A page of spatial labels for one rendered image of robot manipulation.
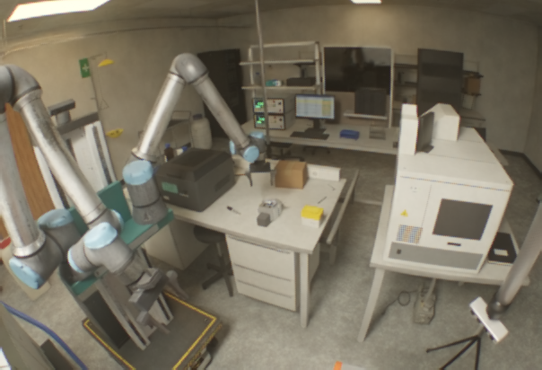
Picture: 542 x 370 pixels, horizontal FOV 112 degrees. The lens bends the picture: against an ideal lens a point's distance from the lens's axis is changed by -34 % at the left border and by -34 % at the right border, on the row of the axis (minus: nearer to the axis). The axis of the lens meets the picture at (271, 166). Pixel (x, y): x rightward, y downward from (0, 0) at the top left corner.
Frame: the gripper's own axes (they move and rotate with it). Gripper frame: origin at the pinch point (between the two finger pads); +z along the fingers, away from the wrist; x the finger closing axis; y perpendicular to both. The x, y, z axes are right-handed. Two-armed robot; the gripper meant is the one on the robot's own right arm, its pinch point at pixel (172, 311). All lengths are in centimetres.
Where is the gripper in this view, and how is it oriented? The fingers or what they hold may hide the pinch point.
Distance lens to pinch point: 90.7
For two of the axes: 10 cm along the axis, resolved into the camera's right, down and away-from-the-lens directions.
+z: 4.8, 8.1, 3.5
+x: -2.8, 5.2, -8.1
